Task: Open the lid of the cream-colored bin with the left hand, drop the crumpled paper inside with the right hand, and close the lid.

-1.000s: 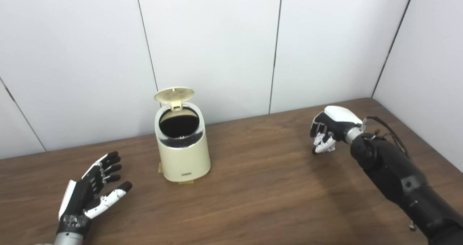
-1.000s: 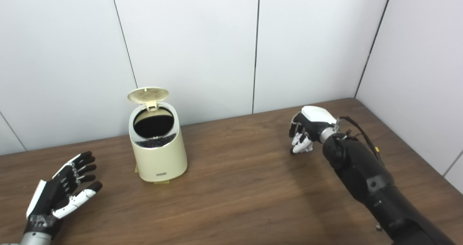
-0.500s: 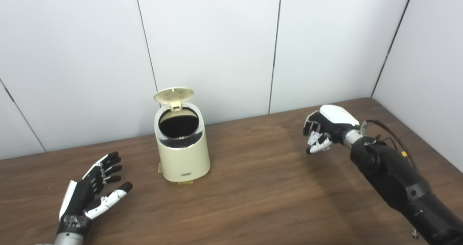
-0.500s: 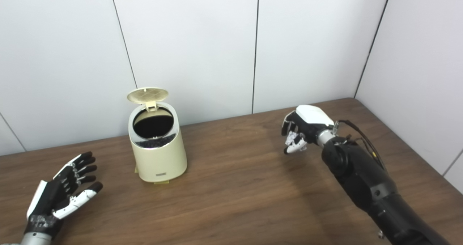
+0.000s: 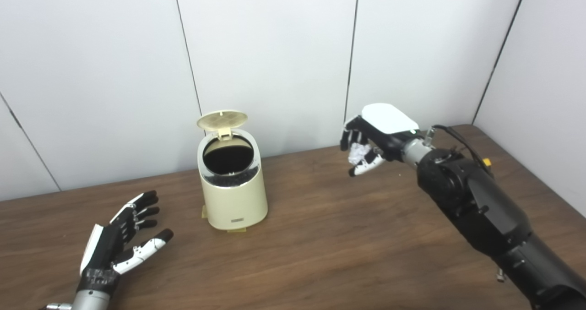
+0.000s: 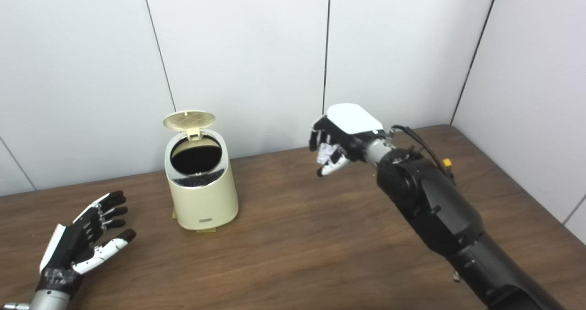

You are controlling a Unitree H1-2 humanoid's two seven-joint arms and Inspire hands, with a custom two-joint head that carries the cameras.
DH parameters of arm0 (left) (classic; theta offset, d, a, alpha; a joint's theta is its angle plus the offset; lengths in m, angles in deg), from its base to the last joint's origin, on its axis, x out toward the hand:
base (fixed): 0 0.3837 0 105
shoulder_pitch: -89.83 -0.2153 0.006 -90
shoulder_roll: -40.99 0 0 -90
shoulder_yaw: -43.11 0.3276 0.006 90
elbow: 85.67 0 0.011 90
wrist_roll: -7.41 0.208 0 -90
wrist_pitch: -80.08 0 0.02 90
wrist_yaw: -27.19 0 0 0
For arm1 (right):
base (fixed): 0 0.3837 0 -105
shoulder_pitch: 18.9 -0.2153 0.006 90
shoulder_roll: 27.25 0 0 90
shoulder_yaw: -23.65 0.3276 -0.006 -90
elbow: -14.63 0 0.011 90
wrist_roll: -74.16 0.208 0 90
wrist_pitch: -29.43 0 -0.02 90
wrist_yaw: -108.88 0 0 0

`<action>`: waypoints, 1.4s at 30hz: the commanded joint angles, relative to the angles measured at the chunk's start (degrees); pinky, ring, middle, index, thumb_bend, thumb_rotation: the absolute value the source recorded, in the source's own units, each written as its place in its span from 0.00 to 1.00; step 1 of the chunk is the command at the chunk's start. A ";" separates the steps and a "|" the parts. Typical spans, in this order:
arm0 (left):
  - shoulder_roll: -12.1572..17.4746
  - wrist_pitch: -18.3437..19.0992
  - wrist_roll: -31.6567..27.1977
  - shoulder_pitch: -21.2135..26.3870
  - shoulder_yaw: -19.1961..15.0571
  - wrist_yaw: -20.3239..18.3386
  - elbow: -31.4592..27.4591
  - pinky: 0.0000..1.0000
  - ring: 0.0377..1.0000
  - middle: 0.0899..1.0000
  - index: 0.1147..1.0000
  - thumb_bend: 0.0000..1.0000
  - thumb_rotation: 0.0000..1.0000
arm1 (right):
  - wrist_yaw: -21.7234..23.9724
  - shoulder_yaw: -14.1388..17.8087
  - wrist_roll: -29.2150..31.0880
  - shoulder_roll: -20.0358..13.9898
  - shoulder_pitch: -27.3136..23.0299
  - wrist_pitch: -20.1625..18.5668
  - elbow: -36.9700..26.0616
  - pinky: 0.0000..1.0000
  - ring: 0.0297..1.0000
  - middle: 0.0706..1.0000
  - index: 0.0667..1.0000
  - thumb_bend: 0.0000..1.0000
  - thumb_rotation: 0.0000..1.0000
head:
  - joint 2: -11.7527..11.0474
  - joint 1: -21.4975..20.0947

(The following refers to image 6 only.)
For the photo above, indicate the white and black left hand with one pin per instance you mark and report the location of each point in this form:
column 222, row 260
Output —
column 66, row 248

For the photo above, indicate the cream-colored bin body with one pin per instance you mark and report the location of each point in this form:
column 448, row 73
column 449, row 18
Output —
column 203, row 204

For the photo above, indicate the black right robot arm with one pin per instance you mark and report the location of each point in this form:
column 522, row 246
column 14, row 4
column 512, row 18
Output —
column 435, row 209

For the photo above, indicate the cream round bin lid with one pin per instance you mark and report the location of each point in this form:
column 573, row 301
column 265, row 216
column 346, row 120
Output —
column 188, row 120

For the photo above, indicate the white and black right hand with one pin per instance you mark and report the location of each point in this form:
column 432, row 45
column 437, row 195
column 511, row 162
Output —
column 352, row 117

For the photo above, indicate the white paper ball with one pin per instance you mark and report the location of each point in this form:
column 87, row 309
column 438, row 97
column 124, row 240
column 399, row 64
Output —
column 327, row 153

